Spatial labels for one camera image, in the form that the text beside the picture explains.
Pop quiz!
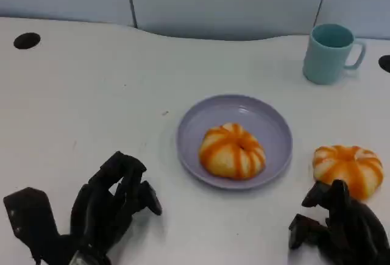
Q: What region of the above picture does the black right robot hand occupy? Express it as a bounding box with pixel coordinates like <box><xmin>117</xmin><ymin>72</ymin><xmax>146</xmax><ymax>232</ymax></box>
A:
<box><xmin>288</xmin><ymin>179</ymin><xmax>390</xmax><ymax>265</ymax></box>

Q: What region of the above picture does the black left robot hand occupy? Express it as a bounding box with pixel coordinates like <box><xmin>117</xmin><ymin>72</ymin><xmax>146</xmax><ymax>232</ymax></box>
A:
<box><xmin>69</xmin><ymin>150</ymin><xmax>163</xmax><ymax>255</ymax></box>

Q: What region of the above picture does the orange and white bread roll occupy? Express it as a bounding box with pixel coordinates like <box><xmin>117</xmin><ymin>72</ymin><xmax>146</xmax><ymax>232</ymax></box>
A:
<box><xmin>313</xmin><ymin>144</ymin><xmax>384</xmax><ymax>201</ymax></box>
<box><xmin>199</xmin><ymin>122</ymin><xmax>266</xmax><ymax>180</ymax></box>

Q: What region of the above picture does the lilac plate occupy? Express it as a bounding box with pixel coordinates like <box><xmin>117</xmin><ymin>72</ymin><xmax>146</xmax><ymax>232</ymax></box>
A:
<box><xmin>176</xmin><ymin>94</ymin><xmax>294</xmax><ymax>191</ymax></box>

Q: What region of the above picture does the black round table grommet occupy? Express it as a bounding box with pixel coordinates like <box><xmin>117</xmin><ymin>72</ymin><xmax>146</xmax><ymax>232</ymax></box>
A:
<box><xmin>378</xmin><ymin>54</ymin><xmax>390</xmax><ymax>73</ymax></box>
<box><xmin>13</xmin><ymin>32</ymin><xmax>41</xmax><ymax>50</ymax></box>

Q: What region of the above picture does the pale green mug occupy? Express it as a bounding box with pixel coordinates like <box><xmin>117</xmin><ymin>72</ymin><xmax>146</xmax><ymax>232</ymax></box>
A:
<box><xmin>302</xmin><ymin>23</ymin><xmax>367</xmax><ymax>85</ymax></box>

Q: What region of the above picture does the pale blue desk partition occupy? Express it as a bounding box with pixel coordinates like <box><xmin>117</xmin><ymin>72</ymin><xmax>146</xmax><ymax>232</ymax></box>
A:
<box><xmin>0</xmin><ymin>0</ymin><xmax>390</xmax><ymax>42</ymax></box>

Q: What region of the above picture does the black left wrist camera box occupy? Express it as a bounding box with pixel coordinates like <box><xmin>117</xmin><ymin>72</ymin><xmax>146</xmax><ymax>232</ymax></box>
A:
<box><xmin>2</xmin><ymin>187</ymin><xmax>73</xmax><ymax>263</ymax></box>

